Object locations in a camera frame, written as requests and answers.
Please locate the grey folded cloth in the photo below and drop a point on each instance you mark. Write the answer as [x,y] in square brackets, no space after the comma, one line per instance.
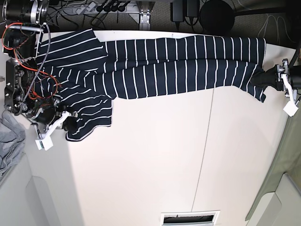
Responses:
[12,142]

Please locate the power strip with plugs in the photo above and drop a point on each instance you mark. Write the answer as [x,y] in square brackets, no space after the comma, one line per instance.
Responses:
[96,8]

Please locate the white vent grille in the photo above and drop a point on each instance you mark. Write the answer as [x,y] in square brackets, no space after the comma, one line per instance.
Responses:
[201,218]

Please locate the navy white striped t-shirt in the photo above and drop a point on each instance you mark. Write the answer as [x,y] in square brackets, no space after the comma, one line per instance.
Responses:
[86,74]

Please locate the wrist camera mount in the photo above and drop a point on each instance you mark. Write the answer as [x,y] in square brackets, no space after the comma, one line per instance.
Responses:
[43,140]
[291,107]

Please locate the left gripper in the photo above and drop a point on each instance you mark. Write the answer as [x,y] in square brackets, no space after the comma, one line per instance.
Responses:
[280,77]

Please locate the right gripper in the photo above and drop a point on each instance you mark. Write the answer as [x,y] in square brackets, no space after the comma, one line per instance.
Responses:
[46,111]

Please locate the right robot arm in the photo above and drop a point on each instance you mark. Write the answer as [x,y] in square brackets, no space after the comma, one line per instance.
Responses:
[29,91]

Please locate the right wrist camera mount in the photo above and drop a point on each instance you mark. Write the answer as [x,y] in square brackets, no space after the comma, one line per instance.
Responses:
[43,140]

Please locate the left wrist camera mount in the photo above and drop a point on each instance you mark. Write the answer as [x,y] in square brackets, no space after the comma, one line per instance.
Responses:
[291,107]

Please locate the metal frame bracket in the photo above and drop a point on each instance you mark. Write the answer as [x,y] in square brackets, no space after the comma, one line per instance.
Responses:
[144,21]

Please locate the black round stool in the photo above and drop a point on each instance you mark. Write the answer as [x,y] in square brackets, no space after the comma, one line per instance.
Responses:
[216,17]

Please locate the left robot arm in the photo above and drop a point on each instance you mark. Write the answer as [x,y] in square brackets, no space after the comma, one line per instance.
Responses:
[294,58]

